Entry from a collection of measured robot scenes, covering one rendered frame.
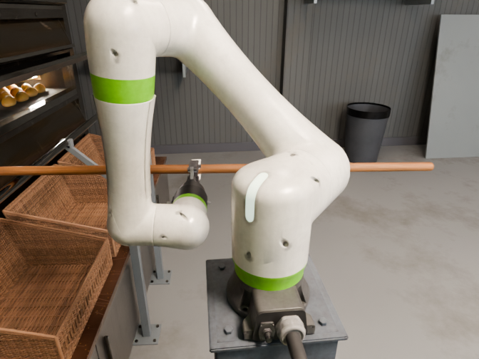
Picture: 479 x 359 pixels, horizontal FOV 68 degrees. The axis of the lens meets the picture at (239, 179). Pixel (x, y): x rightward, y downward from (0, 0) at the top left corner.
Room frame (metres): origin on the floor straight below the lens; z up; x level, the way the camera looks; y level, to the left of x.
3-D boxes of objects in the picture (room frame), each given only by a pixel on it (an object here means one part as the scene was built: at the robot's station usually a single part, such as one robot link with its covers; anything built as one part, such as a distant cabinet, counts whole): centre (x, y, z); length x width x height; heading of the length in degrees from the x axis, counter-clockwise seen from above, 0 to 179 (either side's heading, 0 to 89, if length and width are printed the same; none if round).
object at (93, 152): (2.24, 0.87, 0.72); 0.56 x 0.49 x 0.28; 2
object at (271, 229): (0.51, -0.06, 1.36); 0.16 x 0.13 x 0.19; 145
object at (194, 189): (0.83, 0.14, 1.20); 0.12 x 0.06 x 0.09; 93
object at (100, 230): (1.66, 0.85, 0.72); 0.56 x 0.49 x 0.28; 3
